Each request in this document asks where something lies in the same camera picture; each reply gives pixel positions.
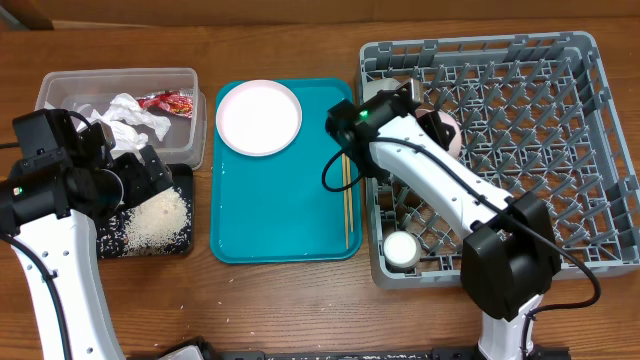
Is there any pink bowl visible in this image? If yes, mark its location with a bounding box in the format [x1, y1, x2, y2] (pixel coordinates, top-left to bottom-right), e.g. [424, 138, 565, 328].
[415, 108, 462, 158]

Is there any white paper cup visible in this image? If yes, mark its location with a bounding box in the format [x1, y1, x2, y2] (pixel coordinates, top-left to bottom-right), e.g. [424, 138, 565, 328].
[383, 231, 422, 272]

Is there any large pink plate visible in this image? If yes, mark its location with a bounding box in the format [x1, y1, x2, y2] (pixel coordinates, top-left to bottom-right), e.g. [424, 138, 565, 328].
[215, 80, 303, 157]

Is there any grey bowl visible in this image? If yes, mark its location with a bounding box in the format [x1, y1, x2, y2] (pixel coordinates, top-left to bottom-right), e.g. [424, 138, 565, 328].
[362, 78, 400, 103]

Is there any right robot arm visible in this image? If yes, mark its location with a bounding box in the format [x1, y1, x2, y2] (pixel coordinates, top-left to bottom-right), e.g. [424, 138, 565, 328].
[325, 78, 601, 359]

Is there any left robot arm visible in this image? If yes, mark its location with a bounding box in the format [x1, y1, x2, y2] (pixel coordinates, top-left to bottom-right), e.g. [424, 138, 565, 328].
[1, 109, 173, 359]

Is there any grey dishwasher rack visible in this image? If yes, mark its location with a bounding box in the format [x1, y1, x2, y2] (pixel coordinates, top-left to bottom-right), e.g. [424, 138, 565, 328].
[359, 32, 639, 277]

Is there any rice pile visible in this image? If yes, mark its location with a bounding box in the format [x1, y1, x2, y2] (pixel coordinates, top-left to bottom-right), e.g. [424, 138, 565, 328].
[97, 187, 192, 257]

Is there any black tray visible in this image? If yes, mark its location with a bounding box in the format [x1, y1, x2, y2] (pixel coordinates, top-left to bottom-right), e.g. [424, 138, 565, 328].
[94, 163, 195, 260]

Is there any crumpled white tissue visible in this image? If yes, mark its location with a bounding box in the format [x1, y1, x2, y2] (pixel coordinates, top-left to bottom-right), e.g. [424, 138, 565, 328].
[76, 93, 171, 151]

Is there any clear plastic bin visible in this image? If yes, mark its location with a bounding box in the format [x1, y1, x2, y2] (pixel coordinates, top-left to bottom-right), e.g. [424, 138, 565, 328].
[35, 68, 208, 170]

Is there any red snack wrapper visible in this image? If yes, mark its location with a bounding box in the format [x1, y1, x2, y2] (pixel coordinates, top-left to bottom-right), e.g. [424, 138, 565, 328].
[136, 88, 194, 118]

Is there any right wooden chopstick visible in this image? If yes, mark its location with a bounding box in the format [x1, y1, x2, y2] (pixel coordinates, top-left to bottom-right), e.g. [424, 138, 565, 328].
[342, 154, 354, 232]

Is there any wooden chopstick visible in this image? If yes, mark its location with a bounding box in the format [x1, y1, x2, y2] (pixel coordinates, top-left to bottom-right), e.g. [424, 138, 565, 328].
[341, 153, 350, 250]
[342, 154, 354, 232]

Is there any left wooden chopstick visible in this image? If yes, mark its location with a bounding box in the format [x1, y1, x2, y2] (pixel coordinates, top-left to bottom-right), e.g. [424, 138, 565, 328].
[341, 153, 350, 250]

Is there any teal plastic tray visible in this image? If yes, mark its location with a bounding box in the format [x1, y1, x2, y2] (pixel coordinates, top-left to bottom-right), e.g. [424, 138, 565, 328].
[210, 78, 363, 264]

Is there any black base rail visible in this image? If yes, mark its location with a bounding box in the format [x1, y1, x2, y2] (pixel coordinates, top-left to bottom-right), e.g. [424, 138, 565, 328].
[214, 342, 571, 360]

